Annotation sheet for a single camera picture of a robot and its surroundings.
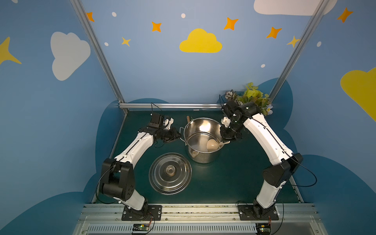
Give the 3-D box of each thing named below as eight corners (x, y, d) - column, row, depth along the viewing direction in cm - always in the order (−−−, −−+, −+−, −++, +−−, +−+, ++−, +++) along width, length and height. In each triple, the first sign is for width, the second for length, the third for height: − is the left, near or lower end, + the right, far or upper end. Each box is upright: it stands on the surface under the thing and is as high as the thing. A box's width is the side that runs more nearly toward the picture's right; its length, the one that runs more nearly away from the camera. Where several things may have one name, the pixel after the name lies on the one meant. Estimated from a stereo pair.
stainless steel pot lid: (146, 194, 83) (145, 193, 81) (153, 154, 98) (152, 152, 97) (191, 194, 83) (191, 193, 81) (191, 154, 99) (191, 153, 97)
